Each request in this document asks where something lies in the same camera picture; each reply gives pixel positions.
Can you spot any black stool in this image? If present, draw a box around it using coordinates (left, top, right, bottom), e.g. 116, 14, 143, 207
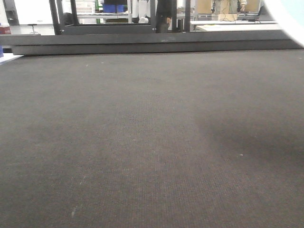
28, 23, 39, 34

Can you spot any black metal frame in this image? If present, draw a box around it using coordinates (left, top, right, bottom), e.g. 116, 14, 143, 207
0, 0, 301, 55

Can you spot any white background table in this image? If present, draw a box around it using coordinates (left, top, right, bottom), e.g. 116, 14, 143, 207
190, 20, 281, 32

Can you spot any person in black clothes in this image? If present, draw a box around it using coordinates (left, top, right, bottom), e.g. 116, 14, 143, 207
156, 0, 172, 33

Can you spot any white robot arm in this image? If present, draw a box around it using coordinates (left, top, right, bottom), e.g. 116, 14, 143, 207
263, 0, 304, 48

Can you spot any person at background desk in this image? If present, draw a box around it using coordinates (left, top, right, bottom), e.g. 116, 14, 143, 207
210, 0, 247, 14

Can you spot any dark grey table mat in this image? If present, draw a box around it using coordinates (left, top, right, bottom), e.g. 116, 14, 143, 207
0, 50, 304, 228

